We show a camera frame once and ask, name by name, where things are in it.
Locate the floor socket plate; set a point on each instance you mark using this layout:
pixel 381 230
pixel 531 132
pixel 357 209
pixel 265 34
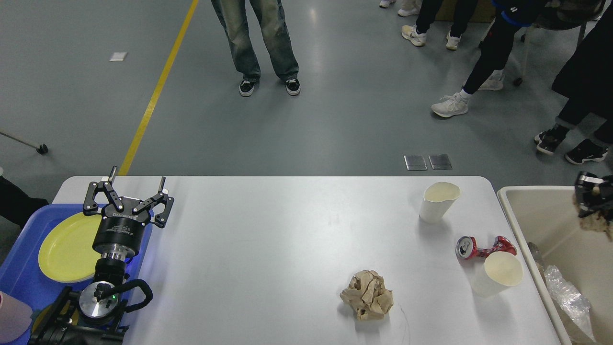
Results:
pixel 440 162
pixel 415 163

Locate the white office chair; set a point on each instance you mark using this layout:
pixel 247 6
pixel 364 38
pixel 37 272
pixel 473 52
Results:
pixel 567 14

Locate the person in black clothes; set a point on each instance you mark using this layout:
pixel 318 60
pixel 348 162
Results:
pixel 586 81

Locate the crushed red can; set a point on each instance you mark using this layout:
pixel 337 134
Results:
pixel 466 247

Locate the beige plastic bin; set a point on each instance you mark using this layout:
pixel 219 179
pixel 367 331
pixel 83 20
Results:
pixel 546 217

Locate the white paper on floor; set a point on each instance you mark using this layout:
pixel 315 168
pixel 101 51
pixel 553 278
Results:
pixel 118 56

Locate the blue plastic tray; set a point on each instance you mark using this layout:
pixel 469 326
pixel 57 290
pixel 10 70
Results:
pixel 21 278

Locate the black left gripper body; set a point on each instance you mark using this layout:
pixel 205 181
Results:
pixel 122 230

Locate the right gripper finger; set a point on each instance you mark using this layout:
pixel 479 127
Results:
pixel 587 197

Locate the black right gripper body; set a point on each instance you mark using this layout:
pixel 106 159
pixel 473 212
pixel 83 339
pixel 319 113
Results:
pixel 606 197

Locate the white paper cup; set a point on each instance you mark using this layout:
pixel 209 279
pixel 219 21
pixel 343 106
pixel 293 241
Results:
pixel 499 272
pixel 437 199

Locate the yellow plate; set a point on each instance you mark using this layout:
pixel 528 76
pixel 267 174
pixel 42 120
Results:
pixel 66 254

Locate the brown paper ball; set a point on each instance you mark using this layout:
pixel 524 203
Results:
pixel 595 222
pixel 368 296

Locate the pink cup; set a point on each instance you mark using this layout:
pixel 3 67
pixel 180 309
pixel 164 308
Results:
pixel 15 318

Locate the person in black leggings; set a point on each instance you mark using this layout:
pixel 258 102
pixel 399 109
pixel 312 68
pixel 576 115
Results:
pixel 510 16

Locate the grey mug yellow inside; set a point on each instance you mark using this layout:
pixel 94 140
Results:
pixel 73 320

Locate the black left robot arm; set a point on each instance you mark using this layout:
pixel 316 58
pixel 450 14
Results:
pixel 93 315

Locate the chair leg with caster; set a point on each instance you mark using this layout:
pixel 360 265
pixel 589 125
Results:
pixel 42 149

